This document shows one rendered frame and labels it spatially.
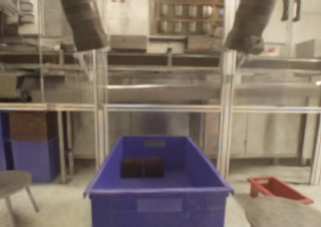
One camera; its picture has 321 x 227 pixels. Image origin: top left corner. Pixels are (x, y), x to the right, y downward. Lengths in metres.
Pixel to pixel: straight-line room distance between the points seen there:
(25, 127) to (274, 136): 2.02
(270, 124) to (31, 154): 1.95
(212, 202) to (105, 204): 0.30
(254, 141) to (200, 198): 1.33
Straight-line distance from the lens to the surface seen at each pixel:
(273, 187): 1.52
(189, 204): 0.56
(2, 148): 1.73
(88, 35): 0.48
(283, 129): 1.96
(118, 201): 0.55
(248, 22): 0.47
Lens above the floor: 0.69
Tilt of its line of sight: 7 degrees down
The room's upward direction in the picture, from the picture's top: 1 degrees clockwise
